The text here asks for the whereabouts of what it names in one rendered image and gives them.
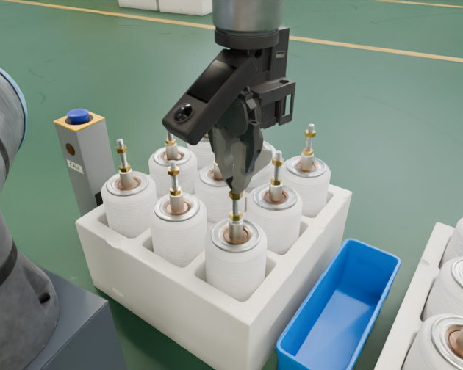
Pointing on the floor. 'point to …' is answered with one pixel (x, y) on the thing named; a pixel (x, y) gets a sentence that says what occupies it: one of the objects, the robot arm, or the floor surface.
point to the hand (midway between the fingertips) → (231, 184)
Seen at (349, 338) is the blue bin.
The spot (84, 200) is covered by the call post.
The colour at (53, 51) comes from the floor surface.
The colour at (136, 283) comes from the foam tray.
